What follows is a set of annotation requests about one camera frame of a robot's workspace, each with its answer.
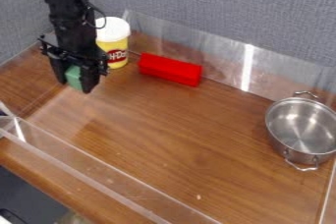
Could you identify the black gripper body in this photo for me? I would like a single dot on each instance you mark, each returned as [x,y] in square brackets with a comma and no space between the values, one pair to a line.
[50,50]

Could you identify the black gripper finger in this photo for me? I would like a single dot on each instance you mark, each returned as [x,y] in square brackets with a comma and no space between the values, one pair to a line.
[58,67]
[89,76]

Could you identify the green foam cube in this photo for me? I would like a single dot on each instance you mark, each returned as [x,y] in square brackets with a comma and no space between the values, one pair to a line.
[72,76]

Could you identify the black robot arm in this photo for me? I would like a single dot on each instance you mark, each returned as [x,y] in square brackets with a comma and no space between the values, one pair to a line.
[70,46]

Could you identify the yellow Play-Doh can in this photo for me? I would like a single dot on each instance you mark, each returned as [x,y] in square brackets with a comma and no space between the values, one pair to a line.
[112,40]

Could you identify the red rectangular block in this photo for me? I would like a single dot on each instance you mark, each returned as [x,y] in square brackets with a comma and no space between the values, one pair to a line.
[168,69]

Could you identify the clear acrylic barrier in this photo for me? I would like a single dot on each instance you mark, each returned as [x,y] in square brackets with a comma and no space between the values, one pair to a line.
[150,152]

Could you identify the stainless steel pot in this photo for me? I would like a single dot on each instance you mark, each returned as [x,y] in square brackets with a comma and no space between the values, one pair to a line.
[301,129]

